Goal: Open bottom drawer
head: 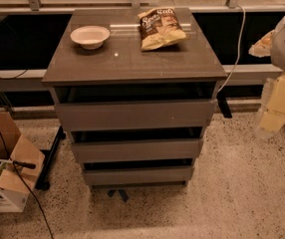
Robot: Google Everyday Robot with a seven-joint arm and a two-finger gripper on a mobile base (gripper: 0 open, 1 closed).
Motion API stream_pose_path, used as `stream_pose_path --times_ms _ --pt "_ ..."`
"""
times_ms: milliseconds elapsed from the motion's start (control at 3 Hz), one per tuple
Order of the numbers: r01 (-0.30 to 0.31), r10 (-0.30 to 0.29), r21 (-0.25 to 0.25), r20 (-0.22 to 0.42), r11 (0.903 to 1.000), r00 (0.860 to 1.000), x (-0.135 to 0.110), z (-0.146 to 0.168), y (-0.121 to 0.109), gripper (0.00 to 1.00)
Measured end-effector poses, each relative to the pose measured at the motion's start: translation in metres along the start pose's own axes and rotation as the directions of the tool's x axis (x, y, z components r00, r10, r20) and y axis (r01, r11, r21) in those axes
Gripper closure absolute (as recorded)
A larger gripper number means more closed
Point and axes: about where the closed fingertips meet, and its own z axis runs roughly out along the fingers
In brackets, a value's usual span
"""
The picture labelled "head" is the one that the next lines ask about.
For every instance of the grey drawer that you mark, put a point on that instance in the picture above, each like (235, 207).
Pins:
(137, 150)
(74, 117)
(139, 176)

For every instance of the grey drawer cabinet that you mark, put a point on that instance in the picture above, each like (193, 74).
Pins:
(121, 72)

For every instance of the black stand leg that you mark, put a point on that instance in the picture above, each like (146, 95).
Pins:
(43, 183)
(223, 105)

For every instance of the white bowl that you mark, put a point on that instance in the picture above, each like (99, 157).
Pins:
(90, 37)

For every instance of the yellow brown chip bag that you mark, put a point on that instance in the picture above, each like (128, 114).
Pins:
(159, 27)

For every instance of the black handled tool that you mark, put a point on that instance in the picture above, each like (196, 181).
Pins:
(20, 163)

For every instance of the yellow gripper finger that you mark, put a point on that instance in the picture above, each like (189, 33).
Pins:
(262, 48)
(271, 116)

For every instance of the grey middle drawer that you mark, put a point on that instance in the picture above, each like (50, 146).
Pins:
(137, 150)

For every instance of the grey bottom drawer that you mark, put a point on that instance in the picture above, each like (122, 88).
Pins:
(139, 176)

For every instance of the open cardboard box left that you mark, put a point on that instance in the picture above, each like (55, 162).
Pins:
(16, 181)

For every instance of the grey top drawer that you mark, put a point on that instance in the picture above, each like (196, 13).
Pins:
(74, 117)

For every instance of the black stand leg left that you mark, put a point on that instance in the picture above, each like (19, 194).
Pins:
(43, 183)

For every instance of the black stand leg right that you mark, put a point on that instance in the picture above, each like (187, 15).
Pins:
(223, 105)

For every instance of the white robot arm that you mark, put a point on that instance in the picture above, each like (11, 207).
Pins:
(277, 54)

